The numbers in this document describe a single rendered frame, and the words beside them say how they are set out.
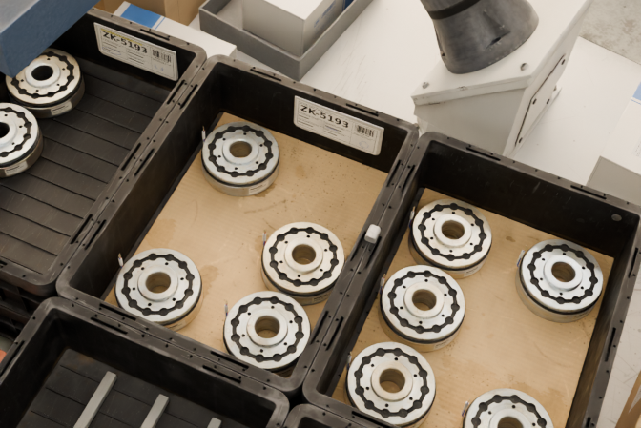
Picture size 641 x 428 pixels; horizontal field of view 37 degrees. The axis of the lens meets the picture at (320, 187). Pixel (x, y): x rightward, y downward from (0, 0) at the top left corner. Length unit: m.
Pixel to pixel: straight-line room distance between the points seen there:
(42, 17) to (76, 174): 0.29
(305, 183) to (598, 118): 0.55
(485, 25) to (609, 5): 1.50
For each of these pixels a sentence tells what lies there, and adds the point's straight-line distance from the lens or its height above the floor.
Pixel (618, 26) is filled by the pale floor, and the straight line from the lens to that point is 2.82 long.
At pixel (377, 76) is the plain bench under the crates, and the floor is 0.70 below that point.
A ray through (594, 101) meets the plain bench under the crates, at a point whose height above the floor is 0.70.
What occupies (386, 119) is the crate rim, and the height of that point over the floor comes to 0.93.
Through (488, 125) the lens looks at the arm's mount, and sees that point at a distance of 1.42.
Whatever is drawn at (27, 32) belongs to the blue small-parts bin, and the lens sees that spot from 1.10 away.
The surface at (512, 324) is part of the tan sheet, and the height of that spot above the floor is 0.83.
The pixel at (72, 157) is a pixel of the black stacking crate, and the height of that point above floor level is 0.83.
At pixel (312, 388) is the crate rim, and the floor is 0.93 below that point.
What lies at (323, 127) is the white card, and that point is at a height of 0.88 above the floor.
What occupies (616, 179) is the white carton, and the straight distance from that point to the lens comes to 1.48.
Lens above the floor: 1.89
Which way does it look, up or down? 55 degrees down
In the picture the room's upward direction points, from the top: 5 degrees clockwise
